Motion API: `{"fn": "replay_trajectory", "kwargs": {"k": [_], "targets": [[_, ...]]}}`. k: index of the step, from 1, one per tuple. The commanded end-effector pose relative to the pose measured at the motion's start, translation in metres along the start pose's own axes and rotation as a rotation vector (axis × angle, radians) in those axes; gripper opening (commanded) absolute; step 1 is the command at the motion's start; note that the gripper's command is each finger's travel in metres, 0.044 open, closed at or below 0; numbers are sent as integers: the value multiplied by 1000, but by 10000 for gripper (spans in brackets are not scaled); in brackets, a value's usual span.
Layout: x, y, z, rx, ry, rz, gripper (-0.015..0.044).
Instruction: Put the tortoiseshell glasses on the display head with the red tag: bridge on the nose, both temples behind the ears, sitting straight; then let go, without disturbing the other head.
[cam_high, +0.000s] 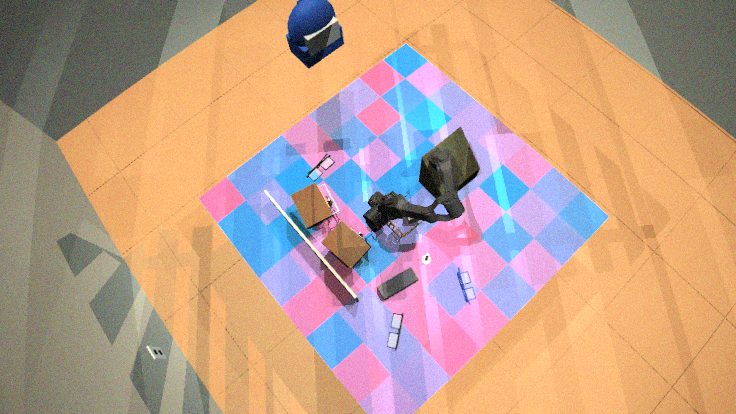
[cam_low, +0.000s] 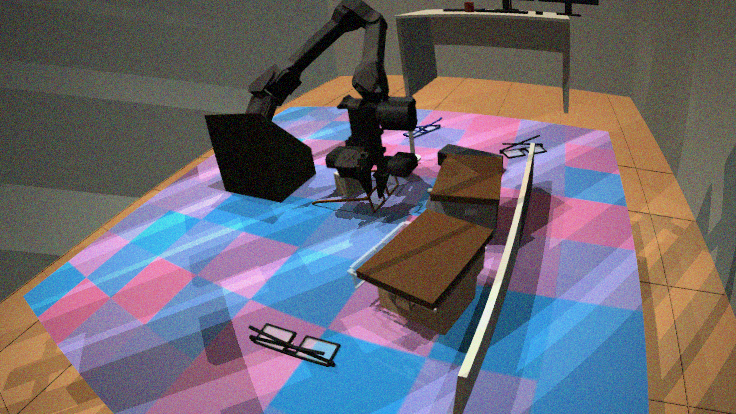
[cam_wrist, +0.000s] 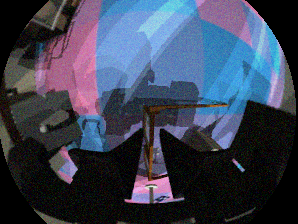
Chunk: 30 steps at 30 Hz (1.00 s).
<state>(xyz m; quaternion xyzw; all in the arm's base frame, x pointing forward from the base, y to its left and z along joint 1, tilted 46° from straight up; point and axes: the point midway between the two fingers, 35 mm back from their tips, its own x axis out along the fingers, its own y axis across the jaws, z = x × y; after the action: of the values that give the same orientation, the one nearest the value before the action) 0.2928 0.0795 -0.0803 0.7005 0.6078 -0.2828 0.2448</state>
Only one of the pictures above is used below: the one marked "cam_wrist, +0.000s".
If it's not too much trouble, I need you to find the beige cube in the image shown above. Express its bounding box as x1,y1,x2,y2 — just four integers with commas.
186,129,222,152

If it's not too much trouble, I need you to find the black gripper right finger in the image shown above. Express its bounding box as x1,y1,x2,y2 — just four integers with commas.
160,128,238,200

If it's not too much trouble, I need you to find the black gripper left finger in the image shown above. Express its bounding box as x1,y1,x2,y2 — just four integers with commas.
68,127,144,200

